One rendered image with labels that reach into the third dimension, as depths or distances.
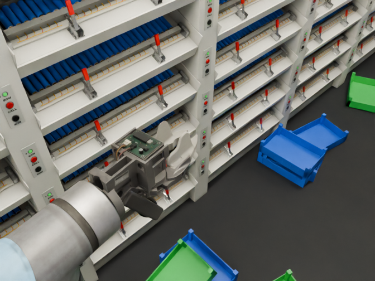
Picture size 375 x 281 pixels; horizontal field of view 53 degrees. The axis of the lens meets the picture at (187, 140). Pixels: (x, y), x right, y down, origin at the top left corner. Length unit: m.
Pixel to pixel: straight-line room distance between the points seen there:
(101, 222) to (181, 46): 0.92
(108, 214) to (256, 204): 1.58
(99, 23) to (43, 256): 0.72
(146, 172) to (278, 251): 1.43
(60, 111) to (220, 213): 1.12
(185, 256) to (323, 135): 1.21
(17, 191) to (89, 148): 0.25
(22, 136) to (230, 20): 0.85
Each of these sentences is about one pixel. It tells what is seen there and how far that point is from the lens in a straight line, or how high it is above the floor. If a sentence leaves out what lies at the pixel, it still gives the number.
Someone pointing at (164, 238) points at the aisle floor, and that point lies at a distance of 1.92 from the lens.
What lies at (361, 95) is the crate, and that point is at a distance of 2.89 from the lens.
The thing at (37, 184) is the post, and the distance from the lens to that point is 1.23.
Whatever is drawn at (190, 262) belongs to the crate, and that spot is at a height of 0.10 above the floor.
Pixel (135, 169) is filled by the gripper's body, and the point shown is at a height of 1.24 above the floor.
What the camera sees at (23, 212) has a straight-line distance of 1.39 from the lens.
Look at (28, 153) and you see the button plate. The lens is 1.13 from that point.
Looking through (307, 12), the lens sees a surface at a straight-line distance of 1.94.
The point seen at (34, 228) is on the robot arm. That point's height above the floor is 1.26.
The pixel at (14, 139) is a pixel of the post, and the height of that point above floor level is 0.96.
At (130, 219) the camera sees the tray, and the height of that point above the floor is 0.17.
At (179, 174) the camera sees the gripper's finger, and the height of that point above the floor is 1.19.
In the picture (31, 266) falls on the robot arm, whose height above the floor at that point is 1.25.
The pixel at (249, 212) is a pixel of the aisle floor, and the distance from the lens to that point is 2.02.
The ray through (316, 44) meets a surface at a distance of 2.24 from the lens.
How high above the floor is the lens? 1.67
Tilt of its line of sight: 46 degrees down
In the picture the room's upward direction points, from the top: straight up
